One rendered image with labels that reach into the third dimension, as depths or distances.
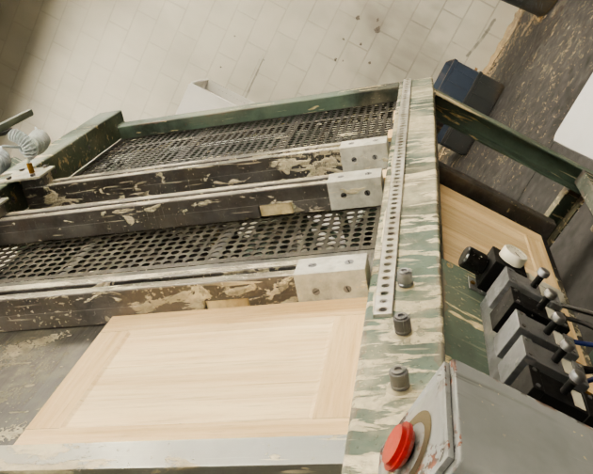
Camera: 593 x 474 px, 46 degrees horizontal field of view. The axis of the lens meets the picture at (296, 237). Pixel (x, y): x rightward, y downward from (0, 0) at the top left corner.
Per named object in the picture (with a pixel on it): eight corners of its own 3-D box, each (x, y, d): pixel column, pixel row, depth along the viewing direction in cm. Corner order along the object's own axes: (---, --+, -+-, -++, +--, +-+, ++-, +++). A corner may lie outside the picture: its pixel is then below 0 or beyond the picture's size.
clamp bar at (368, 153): (389, 170, 180) (376, 79, 171) (-7, 216, 207) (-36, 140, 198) (391, 158, 189) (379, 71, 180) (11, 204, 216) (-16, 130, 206)
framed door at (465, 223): (594, 407, 158) (600, 401, 157) (380, 300, 155) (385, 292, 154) (536, 240, 238) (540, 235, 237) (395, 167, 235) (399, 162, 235)
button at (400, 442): (429, 456, 50) (404, 444, 50) (402, 491, 52) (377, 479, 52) (429, 420, 54) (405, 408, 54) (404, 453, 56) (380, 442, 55)
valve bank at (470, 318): (722, 473, 71) (519, 371, 70) (633, 553, 78) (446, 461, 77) (608, 257, 116) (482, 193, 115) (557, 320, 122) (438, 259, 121)
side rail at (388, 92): (402, 116, 250) (398, 86, 246) (124, 153, 275) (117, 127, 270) (403, 110, 257) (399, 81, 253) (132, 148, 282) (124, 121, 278)
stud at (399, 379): (409, 393, 87) (407, 373, 86) (391, 394, 88) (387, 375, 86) (410, 381, 89) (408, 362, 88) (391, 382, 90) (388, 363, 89)
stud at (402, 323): (411, 337, 99) (409, 319, 97) (394, 338, 99) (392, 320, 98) (412, 327, 101) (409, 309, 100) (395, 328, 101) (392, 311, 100)
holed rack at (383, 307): (392, 316, 105) (392, 312, 104) (373, 317, 105) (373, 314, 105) (411, 79, 252) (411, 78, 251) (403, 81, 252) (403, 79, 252)
